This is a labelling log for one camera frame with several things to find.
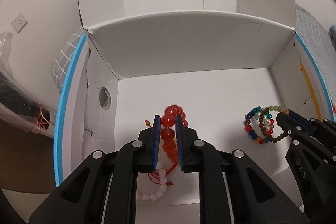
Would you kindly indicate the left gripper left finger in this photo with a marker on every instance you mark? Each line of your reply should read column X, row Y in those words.
column 103, row 188

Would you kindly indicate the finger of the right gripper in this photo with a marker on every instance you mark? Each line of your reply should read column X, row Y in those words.
column 294, row 133
column 296, row 120

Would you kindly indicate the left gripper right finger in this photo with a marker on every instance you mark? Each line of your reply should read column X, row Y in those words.
column 232, row 187

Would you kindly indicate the white cardboard box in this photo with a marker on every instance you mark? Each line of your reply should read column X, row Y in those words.
column 227, row 67

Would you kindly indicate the clear plastic bag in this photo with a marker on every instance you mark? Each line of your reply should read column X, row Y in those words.
column 19, row 108

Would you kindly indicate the white wall socket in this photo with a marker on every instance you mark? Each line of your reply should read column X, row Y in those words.
column 19, row 22

